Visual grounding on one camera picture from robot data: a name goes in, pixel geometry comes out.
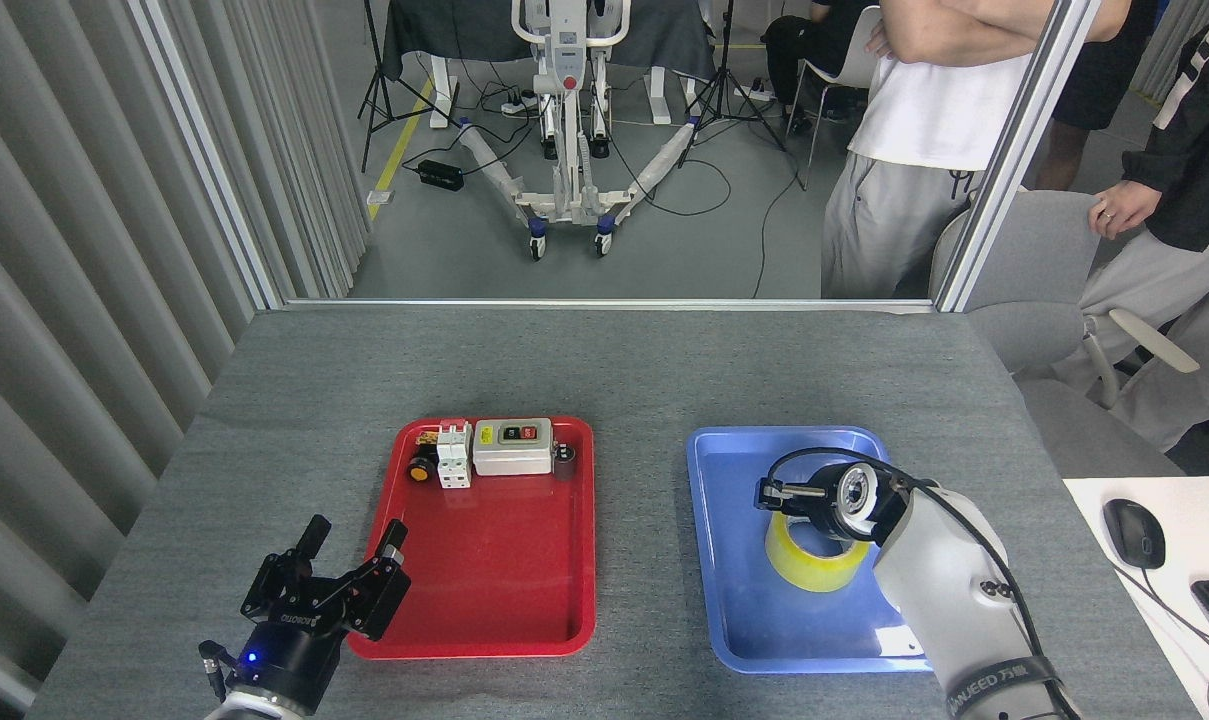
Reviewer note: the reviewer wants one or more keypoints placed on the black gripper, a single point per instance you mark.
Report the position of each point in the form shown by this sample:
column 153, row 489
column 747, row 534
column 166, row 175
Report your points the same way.
column 816, row 505
column 284, row 655

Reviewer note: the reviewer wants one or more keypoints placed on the yellow tape roll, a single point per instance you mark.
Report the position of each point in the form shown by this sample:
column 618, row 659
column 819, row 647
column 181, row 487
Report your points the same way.
column 814, row 572

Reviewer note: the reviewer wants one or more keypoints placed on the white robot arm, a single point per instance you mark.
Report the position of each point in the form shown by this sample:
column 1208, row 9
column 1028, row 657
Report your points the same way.
column 254, row 710
column 944, row 590

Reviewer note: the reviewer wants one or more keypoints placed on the person's forearm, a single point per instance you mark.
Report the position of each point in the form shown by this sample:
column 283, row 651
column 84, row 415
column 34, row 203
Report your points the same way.
column 964, row 30

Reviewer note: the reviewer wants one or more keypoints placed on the person's hand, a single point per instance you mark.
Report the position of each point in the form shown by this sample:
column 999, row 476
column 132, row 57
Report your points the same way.
column 1122, row 208
column 881, row 38

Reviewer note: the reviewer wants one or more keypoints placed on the blue plastic tray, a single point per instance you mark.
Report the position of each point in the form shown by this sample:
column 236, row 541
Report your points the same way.
column 734, row 560

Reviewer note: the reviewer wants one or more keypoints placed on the black orange push button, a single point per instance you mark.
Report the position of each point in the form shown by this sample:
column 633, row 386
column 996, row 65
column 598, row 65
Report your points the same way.
column 421, row 470

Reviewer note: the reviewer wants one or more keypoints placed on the red plastic tray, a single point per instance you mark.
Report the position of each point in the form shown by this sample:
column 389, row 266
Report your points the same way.
column 484, row 560

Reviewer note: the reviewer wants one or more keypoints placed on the white circuit breaker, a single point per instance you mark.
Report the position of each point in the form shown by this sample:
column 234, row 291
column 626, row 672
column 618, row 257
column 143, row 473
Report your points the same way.
column 453, row 460

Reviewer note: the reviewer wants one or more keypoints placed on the small dark cylinder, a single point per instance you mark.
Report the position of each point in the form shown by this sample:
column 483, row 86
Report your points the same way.
column 564, row 462

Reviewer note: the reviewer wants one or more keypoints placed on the black computer mouse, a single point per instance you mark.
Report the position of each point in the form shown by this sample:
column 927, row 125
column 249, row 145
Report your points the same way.
column 1134, row 535

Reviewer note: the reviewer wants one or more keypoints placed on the grey office chair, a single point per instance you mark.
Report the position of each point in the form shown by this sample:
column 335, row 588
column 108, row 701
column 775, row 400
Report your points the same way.
column 1044, row 250

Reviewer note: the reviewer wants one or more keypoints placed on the white floor plate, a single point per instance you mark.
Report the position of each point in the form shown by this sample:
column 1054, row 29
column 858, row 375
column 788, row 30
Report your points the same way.
column 380, row 198

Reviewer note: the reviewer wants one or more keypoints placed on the person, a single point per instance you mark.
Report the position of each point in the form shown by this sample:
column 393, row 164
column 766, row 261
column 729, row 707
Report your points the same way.
column 794, row 50
column 1194, row 150
column 1104, row 60
column 914, row 120

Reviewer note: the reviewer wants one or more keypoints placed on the white power strip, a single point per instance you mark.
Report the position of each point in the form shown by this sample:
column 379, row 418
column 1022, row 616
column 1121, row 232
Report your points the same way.
column 761, row 93
column 516, row 104

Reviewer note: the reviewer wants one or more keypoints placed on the grey pleated curtain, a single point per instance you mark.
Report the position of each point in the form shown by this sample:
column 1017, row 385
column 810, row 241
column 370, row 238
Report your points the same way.
column 44, row 300
column 264, row 120

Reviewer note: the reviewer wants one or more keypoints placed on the white plastic chair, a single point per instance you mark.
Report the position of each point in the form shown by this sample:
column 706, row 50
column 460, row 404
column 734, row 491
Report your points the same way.
column 844, row 75

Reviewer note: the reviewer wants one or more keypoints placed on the white desk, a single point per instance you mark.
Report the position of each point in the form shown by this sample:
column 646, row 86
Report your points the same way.
column 1194, row 540

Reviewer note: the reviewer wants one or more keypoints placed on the black power adapter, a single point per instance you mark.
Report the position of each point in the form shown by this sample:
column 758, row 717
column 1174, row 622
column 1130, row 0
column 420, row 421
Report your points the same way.
column 440, row 176

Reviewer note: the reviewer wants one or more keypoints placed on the black tripod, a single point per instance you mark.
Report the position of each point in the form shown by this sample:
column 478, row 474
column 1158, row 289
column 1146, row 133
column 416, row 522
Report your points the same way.
column 727, row 50
column 374, row 55

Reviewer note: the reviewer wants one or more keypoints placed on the white stand on wheels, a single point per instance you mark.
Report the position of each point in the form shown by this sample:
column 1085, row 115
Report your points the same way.
column 569, row 60

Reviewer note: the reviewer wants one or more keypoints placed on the table with dark cloth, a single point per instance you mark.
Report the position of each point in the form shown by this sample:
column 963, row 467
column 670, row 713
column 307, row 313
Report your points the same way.
column 444, row 30

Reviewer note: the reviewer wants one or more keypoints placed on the grey push button switch box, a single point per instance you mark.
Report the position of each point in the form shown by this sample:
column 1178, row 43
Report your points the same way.
column 509, row 458

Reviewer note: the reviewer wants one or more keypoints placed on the silver aluminium rail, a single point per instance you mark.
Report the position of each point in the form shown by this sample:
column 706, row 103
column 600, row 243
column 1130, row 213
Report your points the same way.
column 604, row 304

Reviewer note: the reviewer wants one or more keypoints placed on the silver aluminium post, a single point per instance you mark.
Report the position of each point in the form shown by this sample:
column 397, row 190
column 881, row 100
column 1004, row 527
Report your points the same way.
column 1014, row 150
column 214, row 170

